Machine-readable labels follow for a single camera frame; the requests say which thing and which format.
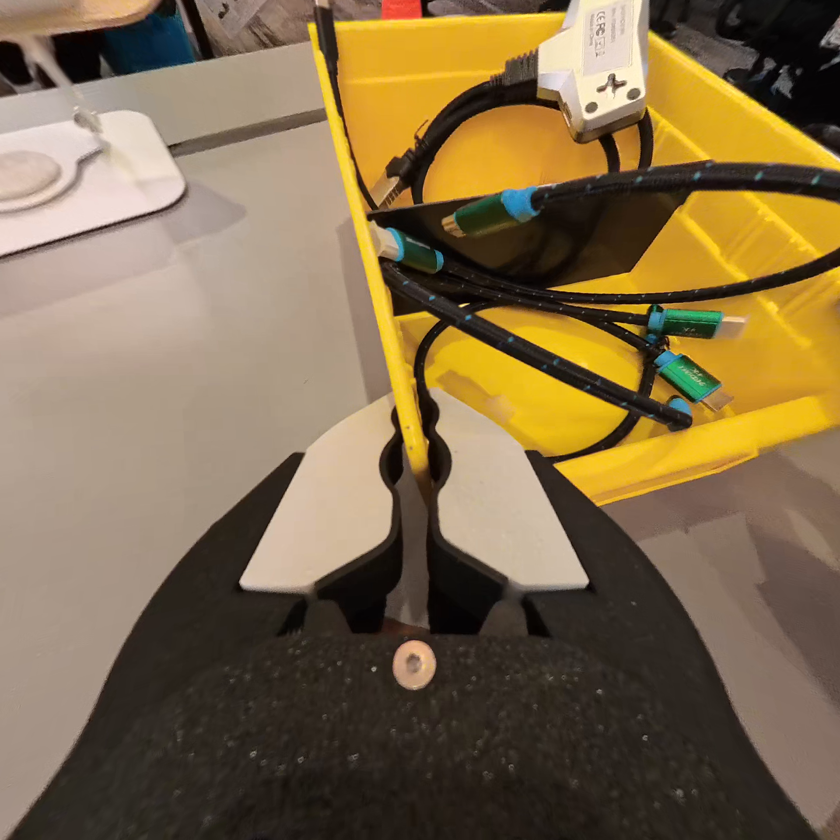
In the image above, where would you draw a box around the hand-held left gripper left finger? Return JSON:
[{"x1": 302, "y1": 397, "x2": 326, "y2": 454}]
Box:
[{"x1": 238, "y1": 393, "x2": 401, "y2": 634}]

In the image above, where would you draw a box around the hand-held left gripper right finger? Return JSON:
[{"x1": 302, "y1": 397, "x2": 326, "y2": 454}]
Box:
[{"x1": 424, "y1": 388, "x2": 589, "y2": 634}]

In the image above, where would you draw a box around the white HDMI splitter adapter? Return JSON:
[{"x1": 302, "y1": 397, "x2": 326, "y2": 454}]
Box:
[{"x1": 368, "y1": 0, "x2": 656, "y2": 220}]

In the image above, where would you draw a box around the thin braided green-plug HDMI cable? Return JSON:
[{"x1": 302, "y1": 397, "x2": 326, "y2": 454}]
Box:
[{"x1": 413, "y1": 289, "x2": 749, "y2": 458}]

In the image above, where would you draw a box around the black bin divider panel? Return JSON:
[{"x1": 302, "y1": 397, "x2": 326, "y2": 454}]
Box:
[{"x1": 366, "y1": 160, "x2": 718, "y2": 289}]

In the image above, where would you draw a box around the yellow storage bin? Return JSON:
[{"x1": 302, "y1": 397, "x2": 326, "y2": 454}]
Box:
[{"x1": 307, "y1": 10, "x2": 840, "y2": 508}]

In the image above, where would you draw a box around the white tablet stand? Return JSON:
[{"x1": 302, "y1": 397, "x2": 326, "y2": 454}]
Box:
[{"x1": 0, "y1": 31, "x2": 189, "y2": 257}]

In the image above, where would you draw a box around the dark grey desk cable cover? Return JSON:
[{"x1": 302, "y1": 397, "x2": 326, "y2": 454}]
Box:
[{"x1": 166, "y1": 108, "x2": 330, "y2": 149}]

